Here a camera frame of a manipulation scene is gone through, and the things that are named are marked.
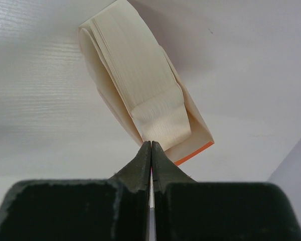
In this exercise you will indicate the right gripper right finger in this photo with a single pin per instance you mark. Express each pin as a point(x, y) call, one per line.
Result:
point(190, 210)

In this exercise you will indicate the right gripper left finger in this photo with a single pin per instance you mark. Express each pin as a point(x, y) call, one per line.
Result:
point(85, 209)

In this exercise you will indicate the coffee filter pack orange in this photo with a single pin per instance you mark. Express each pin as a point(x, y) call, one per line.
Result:
point(139, 84)

